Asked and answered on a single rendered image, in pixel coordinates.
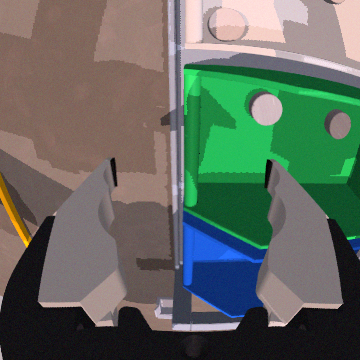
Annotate grey metal shelf rack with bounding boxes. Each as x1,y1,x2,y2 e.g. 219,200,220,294
154,0,360,331

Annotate yellow bar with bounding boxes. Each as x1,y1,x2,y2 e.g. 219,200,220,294
0,173,32,247

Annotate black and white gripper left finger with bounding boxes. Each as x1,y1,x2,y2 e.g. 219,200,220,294
0,157,128,360

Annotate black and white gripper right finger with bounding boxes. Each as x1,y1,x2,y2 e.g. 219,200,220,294
256,159,360,360

